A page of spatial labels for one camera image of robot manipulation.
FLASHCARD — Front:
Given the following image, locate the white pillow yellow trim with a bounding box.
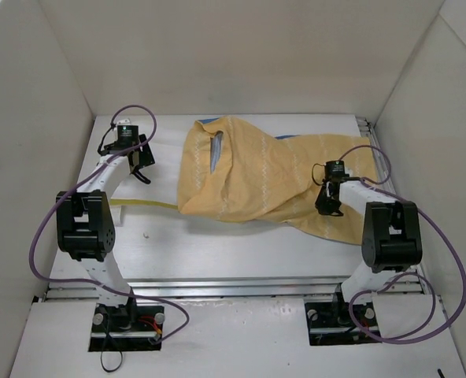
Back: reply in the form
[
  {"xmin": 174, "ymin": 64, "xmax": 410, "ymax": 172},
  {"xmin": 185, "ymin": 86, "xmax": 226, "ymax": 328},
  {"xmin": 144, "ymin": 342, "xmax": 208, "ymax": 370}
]
[{"xmin": 113, "ymin": 116, "xmax": 195, "ymax": 206}]

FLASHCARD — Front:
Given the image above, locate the blue yellow cartoon pillowcase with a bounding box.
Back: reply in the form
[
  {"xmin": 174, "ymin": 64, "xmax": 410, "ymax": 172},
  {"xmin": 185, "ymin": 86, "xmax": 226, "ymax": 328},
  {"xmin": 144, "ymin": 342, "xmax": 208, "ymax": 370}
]
[{"xmin": 177, "ymin": 116, "xmax": 377, "ymax": 245}]

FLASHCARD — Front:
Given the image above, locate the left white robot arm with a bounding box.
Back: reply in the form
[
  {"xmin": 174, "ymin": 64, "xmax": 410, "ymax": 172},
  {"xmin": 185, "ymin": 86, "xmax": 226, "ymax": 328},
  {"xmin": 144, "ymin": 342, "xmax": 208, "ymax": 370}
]
[{"xmin": 56, "ymin": 124, "xmax": 155, "ymax": 331}]

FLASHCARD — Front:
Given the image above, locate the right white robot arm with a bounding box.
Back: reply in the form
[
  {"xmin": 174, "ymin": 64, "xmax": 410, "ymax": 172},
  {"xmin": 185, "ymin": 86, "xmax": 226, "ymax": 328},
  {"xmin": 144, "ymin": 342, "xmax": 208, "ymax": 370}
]
[{"xmin": 315, "ymin": 160, "xmax": 423, "ymax": 324}]

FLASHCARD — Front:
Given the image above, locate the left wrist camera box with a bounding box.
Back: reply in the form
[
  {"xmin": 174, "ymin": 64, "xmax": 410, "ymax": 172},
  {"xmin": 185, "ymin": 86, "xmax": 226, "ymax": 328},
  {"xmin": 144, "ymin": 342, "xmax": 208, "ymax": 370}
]
[{"xmin": 110, "ymin": 118, "xmax": 132, "ymax": 128}]

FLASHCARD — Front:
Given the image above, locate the aluminium frame rail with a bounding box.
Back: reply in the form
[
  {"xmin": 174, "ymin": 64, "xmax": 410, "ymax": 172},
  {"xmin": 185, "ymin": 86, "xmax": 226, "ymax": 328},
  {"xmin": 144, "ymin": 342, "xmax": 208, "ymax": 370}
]
[{"xmin": 43, "ymin": 116, "xmax": 431, "ymax": 302}]

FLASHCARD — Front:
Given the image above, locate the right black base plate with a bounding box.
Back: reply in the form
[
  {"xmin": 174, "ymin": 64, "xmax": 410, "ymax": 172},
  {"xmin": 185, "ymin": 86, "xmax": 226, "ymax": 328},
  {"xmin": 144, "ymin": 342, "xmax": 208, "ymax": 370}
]
[{"xmin": 305, "ymin": 302, "xmax": 378, "ymax": 347}]

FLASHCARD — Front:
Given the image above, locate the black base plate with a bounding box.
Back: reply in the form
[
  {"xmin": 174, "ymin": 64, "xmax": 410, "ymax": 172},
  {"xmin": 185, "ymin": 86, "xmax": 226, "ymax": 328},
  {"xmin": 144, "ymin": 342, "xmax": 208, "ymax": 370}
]
[
  {"xmin": 88, "ymin": 306, "xmax": 165, "ymax": 352},
  {"xmin": 305, "ymin": 302, "xmax": 378, "ymax": 347}
]

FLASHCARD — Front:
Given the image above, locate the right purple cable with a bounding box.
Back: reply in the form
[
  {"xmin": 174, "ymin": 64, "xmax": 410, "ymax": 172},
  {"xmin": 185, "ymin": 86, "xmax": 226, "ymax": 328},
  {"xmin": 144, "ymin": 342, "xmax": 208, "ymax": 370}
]
[{"xmin": 337, "ymin": 144, "xmax": 466, "ymax": 344}]

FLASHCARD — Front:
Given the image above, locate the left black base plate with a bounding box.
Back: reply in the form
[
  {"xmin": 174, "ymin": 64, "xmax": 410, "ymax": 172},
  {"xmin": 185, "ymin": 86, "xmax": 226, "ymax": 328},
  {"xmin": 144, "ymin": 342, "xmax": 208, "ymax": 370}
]
[{"xmin": 88, "ymin": 306, "xmax": 165, "ymax": 352}]

